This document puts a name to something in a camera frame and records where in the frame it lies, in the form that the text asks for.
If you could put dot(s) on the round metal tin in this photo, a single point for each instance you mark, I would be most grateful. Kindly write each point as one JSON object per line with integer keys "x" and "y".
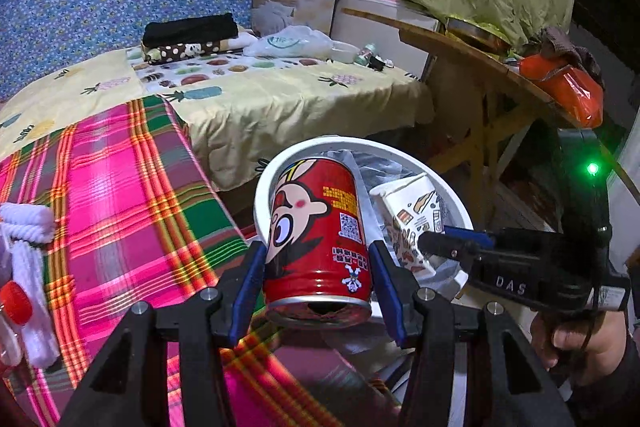
{"x": 477, "y": 34}

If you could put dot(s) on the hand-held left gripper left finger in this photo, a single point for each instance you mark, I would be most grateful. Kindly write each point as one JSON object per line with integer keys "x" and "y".
{"x": 252, "y": 278}

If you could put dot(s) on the patterned paper carton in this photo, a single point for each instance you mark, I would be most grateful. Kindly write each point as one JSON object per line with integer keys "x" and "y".
{"x": 405, "y": 217}

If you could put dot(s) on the pink plaid tablecloth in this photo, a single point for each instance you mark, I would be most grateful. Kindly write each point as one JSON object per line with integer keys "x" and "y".
{"x": 125, "y": 187}

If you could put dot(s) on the brown polka dot cloth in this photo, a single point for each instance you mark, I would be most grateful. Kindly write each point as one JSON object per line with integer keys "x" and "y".
{"x": 185, "y": 51}

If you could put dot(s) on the white cabinet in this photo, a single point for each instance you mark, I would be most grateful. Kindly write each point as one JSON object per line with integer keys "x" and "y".
{"x": 370, "y": 22}

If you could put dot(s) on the black folded clothes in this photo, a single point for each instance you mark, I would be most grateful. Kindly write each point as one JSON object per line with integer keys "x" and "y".
{"x": 190, "y": 29}

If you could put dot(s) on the wooden folding table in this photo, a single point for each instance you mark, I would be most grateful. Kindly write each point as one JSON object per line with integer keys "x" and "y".
{"x": 480, "y": 67}

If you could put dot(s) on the yellow fruit print bed sheet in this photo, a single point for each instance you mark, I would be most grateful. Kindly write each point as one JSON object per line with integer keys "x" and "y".
{"x": 260, "y": 107}

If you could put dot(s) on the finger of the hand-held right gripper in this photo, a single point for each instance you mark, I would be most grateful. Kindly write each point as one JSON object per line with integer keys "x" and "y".
{"x": 445, "y": 249}
{"x": 470, "y": 237}

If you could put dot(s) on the small bottle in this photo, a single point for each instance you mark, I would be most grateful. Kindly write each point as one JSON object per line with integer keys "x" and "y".
{"x": 365, "y": 55}

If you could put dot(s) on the person's right hand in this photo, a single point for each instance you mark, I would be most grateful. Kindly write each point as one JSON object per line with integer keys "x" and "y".
{"x": 575, "y": 337}

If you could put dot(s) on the white plastic bag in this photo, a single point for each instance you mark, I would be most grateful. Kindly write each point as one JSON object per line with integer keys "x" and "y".
{"x": 290, "y": 42}

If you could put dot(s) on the orange plastic bag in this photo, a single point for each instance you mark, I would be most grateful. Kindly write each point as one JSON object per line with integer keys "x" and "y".
{"x": 570, "y": 92}

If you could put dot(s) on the white plastic bin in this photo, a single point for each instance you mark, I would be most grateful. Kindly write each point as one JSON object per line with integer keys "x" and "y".
{"x": 261, "y": 207}

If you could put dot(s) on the person's right forearm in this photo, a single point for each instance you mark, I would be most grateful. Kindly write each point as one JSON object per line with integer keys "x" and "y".
{"x": 610, "y": 392}

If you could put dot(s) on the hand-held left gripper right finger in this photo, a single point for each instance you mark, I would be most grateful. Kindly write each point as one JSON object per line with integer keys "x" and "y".
{"x": 387, "y": 288}

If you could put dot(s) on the red cartoon drink can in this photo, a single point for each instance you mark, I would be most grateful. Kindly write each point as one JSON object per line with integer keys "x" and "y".
{"x": 320, "y": 227}

